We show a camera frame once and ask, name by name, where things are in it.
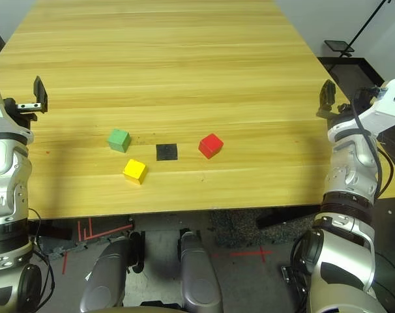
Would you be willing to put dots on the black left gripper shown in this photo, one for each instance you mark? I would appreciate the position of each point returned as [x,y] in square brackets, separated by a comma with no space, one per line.
[28,106]

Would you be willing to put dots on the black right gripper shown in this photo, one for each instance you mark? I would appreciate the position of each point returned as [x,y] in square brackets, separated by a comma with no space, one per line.
[362,98]

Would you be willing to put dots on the green wooden block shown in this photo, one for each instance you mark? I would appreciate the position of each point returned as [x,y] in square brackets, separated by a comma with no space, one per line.
[118,139]

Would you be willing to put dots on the yellow wooden block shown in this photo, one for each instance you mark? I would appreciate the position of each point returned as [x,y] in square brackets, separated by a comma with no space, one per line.
[135,170]

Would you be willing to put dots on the red wooden block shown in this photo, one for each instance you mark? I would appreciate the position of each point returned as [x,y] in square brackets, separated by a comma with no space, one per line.
[210,145]

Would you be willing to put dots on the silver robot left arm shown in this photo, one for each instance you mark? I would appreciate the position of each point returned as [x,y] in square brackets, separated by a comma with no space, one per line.
[5,182]

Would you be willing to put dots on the black stand with tray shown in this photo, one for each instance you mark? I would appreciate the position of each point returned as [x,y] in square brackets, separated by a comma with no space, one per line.
[339,45]

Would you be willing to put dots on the black square marker patch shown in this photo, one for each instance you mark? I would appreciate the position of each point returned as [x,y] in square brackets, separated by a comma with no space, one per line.
[167,152]

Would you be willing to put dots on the dark speckled foam mat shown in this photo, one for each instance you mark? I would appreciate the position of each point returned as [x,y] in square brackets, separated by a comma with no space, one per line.
[57,252]
[240,229]

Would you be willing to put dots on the black metal bar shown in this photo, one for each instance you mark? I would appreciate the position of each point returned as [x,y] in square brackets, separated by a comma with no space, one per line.
[287,273]

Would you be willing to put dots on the grey robot left leg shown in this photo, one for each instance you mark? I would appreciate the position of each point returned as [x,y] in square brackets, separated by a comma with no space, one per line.
[103,280]

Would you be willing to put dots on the grey robot leg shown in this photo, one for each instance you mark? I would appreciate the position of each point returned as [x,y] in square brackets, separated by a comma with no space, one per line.
[197,280]
[103,280]

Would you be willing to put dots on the grey robot right leg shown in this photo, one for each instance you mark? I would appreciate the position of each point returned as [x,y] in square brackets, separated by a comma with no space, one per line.
[197,280]

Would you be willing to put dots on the beige robot torso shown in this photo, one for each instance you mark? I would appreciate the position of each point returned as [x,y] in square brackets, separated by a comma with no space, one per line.
[152,310]

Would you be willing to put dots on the black table frame beam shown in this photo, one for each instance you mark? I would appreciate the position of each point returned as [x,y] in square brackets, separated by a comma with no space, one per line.
[282,218]

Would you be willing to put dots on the small silver bracket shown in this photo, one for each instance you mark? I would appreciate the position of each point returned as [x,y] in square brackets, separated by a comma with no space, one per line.
[88,275]

